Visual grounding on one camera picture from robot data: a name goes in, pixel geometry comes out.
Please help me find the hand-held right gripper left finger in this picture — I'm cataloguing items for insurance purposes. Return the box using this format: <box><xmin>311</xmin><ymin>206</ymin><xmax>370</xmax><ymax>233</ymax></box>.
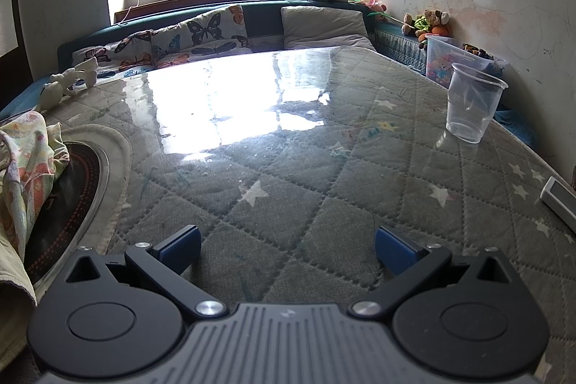
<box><xmin>65</xmin><ymin>225</ymin><xmax>226</xmax><ymax>319</ymax></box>

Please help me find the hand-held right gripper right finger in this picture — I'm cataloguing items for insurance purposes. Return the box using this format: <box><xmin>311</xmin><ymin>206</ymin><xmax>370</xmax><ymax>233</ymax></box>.
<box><xmin>351</xmin><ymin>226</ymin><xmax>511</xmax><ymax>317</ymax></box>

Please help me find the pastel striped baby cardigan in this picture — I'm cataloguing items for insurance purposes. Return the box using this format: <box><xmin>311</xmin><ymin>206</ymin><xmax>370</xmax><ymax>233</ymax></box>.
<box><xmin>0</xmin><ymin>110</ymin><xmax>70</xmax><ymax>306</ymax></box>

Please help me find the grey quilted star table cover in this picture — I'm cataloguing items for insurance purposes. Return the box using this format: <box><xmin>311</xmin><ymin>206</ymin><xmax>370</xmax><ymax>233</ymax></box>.
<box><xmin>0</xmin><ymin>46</ymin><xmax>576</xmax><ymax>384</ymax></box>

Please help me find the clear plastic cup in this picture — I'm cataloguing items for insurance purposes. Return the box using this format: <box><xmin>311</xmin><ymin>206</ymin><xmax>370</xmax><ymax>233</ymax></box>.
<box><xmin>445</xmin><ymin>62</ymin><xmax>509</xmax><ymax>144</ymax></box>

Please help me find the flat white device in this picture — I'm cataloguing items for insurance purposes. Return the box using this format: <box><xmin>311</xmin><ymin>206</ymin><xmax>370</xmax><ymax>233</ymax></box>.
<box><xmin>540</xmin><ymin>176</ymin><xmax>576</xmax><ymax>232</ymax></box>

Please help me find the clear plastic storage box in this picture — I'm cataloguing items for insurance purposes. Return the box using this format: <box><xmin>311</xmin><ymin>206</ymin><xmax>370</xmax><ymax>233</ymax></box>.
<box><xmin>424</xmin><ymin>34</ymin><xmax>508</xmax><ymax>91</ymax></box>

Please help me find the white bunny plush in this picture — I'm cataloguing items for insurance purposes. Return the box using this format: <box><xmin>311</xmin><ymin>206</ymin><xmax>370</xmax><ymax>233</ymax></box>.
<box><xmin>40</xmin><ymin>57</ymin><xmax>100</xmax><ymax>111</ymax></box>

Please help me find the butterfly print pillow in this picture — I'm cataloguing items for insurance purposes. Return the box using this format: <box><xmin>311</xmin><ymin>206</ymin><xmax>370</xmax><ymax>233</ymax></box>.
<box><xmin>150</xmin><ymin>5</ymin><xmax>251</xmax><ymax>68</ymax></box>
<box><xmin>72</xmin><ymin>31</ymin><xmax>154</xmax><ymax>80</ymax></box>

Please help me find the brown plush toy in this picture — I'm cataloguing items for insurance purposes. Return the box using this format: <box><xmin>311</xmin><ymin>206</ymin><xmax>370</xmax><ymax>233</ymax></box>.
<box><xmin>402</xmin><ymin>8</ymin><xmax>451</xmax><ymax>41</ymax></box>

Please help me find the grey pillow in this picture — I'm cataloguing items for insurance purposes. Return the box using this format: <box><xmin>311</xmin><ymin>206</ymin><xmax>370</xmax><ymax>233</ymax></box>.
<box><xmin>280</xmin><ymin>6</ymin><xmax>378</xmax><ymax>52</ymax></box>

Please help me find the teal sofa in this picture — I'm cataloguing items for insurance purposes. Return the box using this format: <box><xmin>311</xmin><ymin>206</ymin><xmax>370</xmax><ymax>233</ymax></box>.
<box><xmin>0</xmin><ymin>0</ymin><xmax>541</xmax><ymax>151</ymax></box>

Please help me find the colourful flower toy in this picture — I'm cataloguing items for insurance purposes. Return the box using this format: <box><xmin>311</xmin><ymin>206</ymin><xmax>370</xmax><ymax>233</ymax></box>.
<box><xmin>348</xmin><ymin>0</ymin><xmax>388</xmax><ymax>14</ymax></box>

